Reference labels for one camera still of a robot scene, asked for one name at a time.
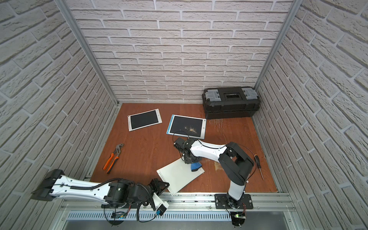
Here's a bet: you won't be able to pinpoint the left aluminium corner post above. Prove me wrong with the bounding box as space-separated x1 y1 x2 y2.
55 0 119 106

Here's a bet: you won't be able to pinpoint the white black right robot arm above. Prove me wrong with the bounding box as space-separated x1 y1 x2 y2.
173 138 255 209

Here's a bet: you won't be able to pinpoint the blue microfiber cloth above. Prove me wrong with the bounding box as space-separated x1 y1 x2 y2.
190 162 202 172

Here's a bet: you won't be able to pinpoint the aluminium corner post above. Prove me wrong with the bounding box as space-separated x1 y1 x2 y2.
55 0 119 106
254 0 303 91

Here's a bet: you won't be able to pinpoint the black yellow screwdriver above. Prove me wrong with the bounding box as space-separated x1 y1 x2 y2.
255 154 264 180

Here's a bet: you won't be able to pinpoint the orange handled pliers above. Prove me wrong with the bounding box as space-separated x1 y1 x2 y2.
103 144 124 174

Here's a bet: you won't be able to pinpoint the black plastic toolbox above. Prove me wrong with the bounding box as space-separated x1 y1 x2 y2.
202 87 261 119

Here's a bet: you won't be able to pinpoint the blue framed drawing tablet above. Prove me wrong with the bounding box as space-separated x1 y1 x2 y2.
166 115 207 140

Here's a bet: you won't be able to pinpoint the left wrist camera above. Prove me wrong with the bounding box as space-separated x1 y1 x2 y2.
152 193 169 216

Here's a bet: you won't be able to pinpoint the right aluminium corner post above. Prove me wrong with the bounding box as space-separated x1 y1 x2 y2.
254 0 303 91

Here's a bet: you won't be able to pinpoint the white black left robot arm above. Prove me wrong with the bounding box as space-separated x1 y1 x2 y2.
31 169 170 211

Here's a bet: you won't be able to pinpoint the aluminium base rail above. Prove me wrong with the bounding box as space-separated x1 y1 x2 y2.
58 193 296 221

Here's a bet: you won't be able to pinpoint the small white drawing tablet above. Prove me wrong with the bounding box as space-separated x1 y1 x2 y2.
127 109 162 131

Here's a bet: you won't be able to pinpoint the large white drawing tablet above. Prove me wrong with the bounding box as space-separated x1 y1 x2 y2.
157 159 205 195

